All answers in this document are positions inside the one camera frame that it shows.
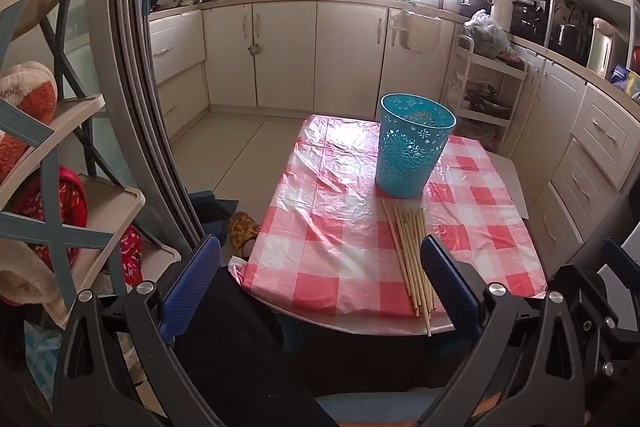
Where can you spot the small metal cup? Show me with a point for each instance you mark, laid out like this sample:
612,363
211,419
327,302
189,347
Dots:
253,50

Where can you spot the person's black trouser leg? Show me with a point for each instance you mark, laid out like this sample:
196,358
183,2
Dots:
250,357

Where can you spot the red checked plastic tablecloth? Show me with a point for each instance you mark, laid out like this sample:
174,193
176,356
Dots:
325,232

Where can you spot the blue plastic stool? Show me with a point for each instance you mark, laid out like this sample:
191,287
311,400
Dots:
375,407

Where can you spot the yellow floral slipper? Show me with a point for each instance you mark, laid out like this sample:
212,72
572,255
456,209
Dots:
244,229

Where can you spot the blue plastic cutout basket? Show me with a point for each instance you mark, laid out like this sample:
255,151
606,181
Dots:
405,157

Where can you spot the blue box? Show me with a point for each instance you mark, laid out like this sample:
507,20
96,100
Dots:
620,76

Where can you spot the white electric kettle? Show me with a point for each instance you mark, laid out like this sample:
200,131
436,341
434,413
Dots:
601,47

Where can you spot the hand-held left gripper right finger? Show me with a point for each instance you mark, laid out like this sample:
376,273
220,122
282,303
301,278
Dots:
450,287

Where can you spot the beige and grey shoe rack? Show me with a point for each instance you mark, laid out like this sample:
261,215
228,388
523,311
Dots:
75,107

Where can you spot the bundle of wooden chopsticks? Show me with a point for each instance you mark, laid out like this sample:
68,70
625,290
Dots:
407,257

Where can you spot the black toaster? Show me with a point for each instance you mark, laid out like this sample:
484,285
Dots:
571,39

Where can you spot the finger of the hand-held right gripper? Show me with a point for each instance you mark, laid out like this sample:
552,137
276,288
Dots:
622,259
590,302

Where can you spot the cream cabinet with drawers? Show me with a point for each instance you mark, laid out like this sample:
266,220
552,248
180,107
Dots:
595,167
175,77

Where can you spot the white thermos jug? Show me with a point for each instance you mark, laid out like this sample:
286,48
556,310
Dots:
501,12

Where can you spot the white trolley rack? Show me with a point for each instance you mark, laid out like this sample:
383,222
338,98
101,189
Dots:
500,72

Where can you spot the cream cabinet with doors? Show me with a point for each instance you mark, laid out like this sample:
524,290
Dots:
285,52

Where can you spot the beige plush slipper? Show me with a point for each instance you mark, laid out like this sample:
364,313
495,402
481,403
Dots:
25,272

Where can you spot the white hanging plastic bin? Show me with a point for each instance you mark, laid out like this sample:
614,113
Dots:
417,34

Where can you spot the black microwave oven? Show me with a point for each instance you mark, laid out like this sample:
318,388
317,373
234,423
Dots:
529,19

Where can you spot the orange white plush slipper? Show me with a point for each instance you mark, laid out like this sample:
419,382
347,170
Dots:
30,92

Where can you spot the red floral slipper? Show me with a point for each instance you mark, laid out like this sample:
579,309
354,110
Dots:
131,257
65,202

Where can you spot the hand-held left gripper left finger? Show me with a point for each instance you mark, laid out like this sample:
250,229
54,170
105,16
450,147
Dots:
192,287

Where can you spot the plastic bag of greens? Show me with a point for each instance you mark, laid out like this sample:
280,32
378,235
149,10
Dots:
485,34

